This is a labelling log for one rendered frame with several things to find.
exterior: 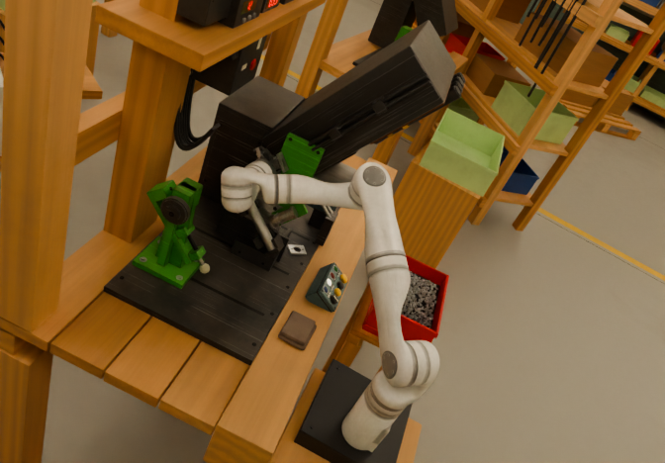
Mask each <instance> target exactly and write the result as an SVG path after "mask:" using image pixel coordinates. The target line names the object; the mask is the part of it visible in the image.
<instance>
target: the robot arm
mask: <svg viewBox="0 0 665 463"><path fill-rule="evenodd" d="M253 152H254V153H256V155H257V158H256V160H255V161H254V162H252V163H250V164H248V165H247V166H246V167H245V168H243V167H239V166H231V167H228V168H226V169H225V170H224V171H223V172H222V175H221V190H222V204H223V206H224V208H225V209H226V210H228V211H229V212H232V213H241V212H244V211H246V210H248V209H249V208H250V207H251V206H252V205H253V203H254V201H255V199H256V197H257V194H258V192H260V191H261V192H262V197H263V200H264V202H265V203H266V204H313V205H324V206H333V207H341V208H348V209H353V210H360V211H363V212H364V218H365V242H364V252H365V263H366V269H367V274H368V279H369V283H370V288H371V292H372V297H373V303H374V308H375V314H376V321H377V328H378V338H379V348H380V357H381V364H382V369H383V370H381V371H380V372H378V373H377V374H376V376H375V377H374V378H373V380H372V381H371V382H370V384H369V385H368V387H367V388H366V389H365V391H364V392H363V394H362V395H361V396H360V398H359V399H358V401H357V402H356V403H355V405H354V406H353V408H352V409H351V410H350V412H349V413H348V414H347V416H346V417H345V419H344V420H343V422H342V426H341V430H342V434H343V437H344V438H345V440H346V441H347V442H348V444H350V445H351V446H352V447H354V448H356V449H358V450H369V451H370V452H373V451H374V450H375V448H376V447H377V446H378V444H379V443H380V442H381V441H382V440H383V438H384V437H385V436H386V435H387V434H388V432H390V428H391V425H392V423H393V422H394V421H395V420H396V418H397V417H398V416H399V415H400V413H401V412H402V411H403V410H404V409H405V407H406V406H407V405H409V404H412V403H413V402H415V401H416V400H417V399H418V398H419V397H420V396H421V395H422V394H423V393H424V392H425V391H426V390H427V389H428V388H429V386H430V385H431V384H432V383H433V381H434V380H435V378H436V376H437V374H438V370H439V355H438V352H437V350H436V348H435V347H434V346H433V345H432V344H431V343H430V342H428V341H426V340H405V341H404V339H403V334H402V328H401V311H402V308H403V305H404V302H405V300H406V297H407V294H408V291H409V287H410V283H411V276H410V271H409V266H408V262H407V257H406V253H405V250H404V247H403V243H402V238H401V234H400V230H399V226H398V223H397V219H396V214H395V208H394V199H393V189H392V181H391V177H390V175H389V173H388V172H387V170H386V169H385V168H384V167H383V166H382V165H380V164H378V163H375V162H367V163H364V164H362V165H361V166H360V167H359V168H358V169H357V170H356V172H355V173H354V175H353V178H352V180H351V182H345V183H329V182H324V181H320V180H317V179H314V178H311V177H308V176H304V175H298V174H280V173H281V168H280V169H277V170H275V167H274V166H273V164H272V163H273V161H274V160H275V159H276V158H277V157H276V156H274V155H271V156H270V151H269V150H268V149H266V148H264V147H263V146H260V147H257V148H255V149H254V150H253Z"/></svg>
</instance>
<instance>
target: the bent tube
mask: <svg viewBox="0 0 665 463"><path fill-rule="evenodd" d="M276 156H277V158H276V159H275V160H274V161H273V163H272V164H273V166H274V167H275V170H277V169H280V168H281V169H282V171H283V173H284V172H286V171H287V170H289V168H288V166H287V163H286V160H285V158H284V155H283V153H282V151H281V152H279V153H277V154H276ZM247 211H248V213H249V215H250V217H251V219H252V221H253V223H254V225H255V227H256V229H257V231H258V233H259V234H260V236H261V238H262V240H263V242H264V244H265V246H266V248H267V250H268V251H270V250H273V249H274V248H275V247H274V245H273V243H272V241H271V239H273V237H272V235H271V233H270V231H269V229H268V227H267V225H266V224H265V222H264V220H263V218H262V216H261V215H260V213H259V211H258V209H257V207H256V205H255V203H253V205H252V206H251V207H250V208H249V209H248V210H247Z"/></svg>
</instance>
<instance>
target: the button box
mask: <svg viewBox="0 0 665 463"><path fill-rule="evenodd" d="M335 266H336V267H337V265H336V264H335V262H334V263H331V264H329V265H327V266H324V267H322V268H320V270H319V272H318V274H317V275H316V277H315V279H314V281H313V283H312V285H311V287H310V289H309V290H308V292H307V294H306V296H305V297H306V299H307V300H308V301H309V302H310V303H312V304H314V305H316V306H318V307H320V308H322V309H324V310H326V311H328V312H334V311H335V310H336V307H337V305H338V303H339V301H340V298H341V296H342V294H343V292H344V289H345V287H346V285H347V283H348V281H347V282H346V283H343V285H344V288H343V289H341V290H340V291H341V295H340V296H338V297H337V298H338V302H337V303H336V304H334V303H333V302H332V299H331V296H332V295H335V292H334V289H336V288H338V286H337V283H338V282H339V281H341V280H340V275H341V274H342V272H341V271H340V269H339V268H338V267H337V272H335V271H334V267H335ZM331 273H333V274H334V279H333V278H332V276H331ZM328 279H330V280H331V282H332V284H331V285H329V284H328ZM325 286H327V288H328V292H327V293H326V292H325V290H324V287H325Z"/></svg>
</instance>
